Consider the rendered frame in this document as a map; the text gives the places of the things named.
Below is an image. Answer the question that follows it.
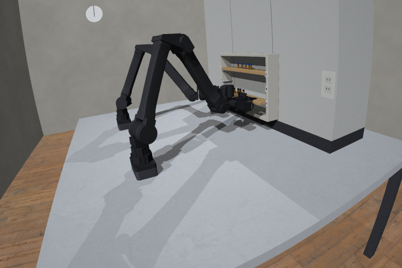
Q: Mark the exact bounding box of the light wooden shelf board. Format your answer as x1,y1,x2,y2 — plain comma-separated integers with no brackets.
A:
222,66,266,76
234,91,266,106

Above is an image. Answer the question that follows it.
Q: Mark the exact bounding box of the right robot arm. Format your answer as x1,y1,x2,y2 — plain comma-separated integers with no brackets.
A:
129,33,254,172

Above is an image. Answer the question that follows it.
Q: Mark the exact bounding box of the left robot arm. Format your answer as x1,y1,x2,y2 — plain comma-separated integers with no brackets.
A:
116,44,205,125

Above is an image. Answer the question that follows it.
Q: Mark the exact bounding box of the light grey wall panel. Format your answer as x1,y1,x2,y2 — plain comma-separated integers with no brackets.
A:
204,0,374,154

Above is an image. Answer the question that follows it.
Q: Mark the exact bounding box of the white wall rack case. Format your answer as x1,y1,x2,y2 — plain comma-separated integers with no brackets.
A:
219,53,279,122

